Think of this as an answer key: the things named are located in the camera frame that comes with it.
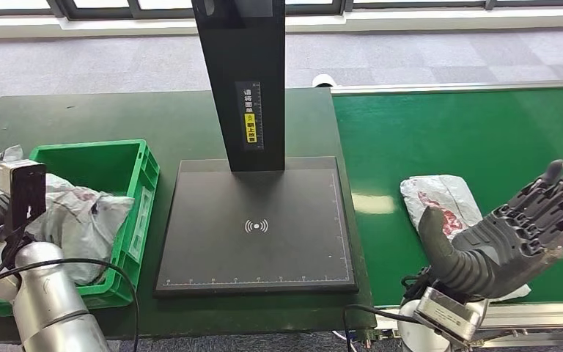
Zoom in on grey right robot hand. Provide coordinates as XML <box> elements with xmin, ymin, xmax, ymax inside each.
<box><xmin>417</xmin><ymin>153</ymin><xmax>563</xmax><ymax>300</ymax></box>

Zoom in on dark window frame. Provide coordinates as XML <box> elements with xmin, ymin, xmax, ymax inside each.
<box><xmin>0</xmin><ymin>0</ymin><xmax>563</xmax><ymax>21</ymax></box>

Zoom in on green conveyor belt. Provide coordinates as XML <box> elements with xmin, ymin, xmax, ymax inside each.
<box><xmin>332</xmin><ymin>87</ymin><xmax>563</xmax><ymax>307</ymax></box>

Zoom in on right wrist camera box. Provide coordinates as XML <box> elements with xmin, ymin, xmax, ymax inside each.
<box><xmin>413</xmin><ymin>286</ymin><xmax>489</xmax><ymax>344</ymax></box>

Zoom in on plain grey parcel bag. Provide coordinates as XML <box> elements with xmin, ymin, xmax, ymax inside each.
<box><xmin>23</xmin><ymin>172</ymin><xmax>136</xmax><ymax>287</ymax></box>

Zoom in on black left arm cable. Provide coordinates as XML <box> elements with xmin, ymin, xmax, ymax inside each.
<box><xmin>0</xmin><ymin>257</ymin><xmax>141</xmax><ymax>352</ymax></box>

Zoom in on grey parcel bag red print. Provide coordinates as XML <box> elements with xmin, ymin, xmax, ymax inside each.
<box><xmin>400</xmin><ymin>175</ymin><xmax>532</xmax><ymax>302</ymax></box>

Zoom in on black scanner column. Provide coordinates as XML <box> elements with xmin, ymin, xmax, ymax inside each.
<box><xmin>191</xmin><ymin>0</ymin><xmax>287</xmax><ymax>172</ymax></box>

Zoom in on green plastic crate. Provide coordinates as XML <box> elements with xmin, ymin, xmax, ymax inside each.
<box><xmin>0</xmin><ymin>139</ymin><xmax>161</xmax><ymax>317</ymax></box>

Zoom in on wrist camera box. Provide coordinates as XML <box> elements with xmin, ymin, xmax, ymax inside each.
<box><xmin>413</xmin><ymin>286</ymin><xmax>489</xmax><ymax>344</ymax></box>
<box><xmin>0</xmin><ymin>159</ymin><xmax>48</xmax><ymax>235</ymax></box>

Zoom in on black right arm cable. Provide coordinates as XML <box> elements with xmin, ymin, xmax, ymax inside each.
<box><xmin>343</xmin><ymin>304</ymin><xmax>421</xmax><ymax>352</ymax></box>

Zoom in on aluminium conveyor frame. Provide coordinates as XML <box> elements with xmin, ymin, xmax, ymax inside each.
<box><xmin>330</xmin><ymin>80</ymin><xmax>563</xmax><ymax>352</ymax></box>

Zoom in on thin white cable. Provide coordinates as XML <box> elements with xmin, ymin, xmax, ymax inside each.
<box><xmin>332</xmin><ymin>331</ymin><xmax>358</xmax><ymax>352</ymax></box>

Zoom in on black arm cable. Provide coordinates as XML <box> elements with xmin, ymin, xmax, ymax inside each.
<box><xmin>0</xmin><ymin>257</ymin><xmax>141</xmax><ymax>352</ymax></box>
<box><xmin>343</xmin><ymin>304</ymin><xmax>421</xmax><ymax>352</ymax></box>

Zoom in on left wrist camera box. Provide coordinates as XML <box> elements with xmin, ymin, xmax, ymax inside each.
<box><xmin>0</xmin><ymin>159</ymin><xmax>48</xmax><ymax>235</ymax></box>

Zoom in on black yellow ruler label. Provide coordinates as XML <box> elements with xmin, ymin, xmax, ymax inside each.
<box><xmin>235</xmin><ymin>81</ymin><xmax>265</xmax><ymax>150</ymax></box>

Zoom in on black scanner base plate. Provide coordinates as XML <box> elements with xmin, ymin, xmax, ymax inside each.
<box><xmin>154</xmin><ymin>156</ymin><xmax>358</xmax><ymax>298</ymax></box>

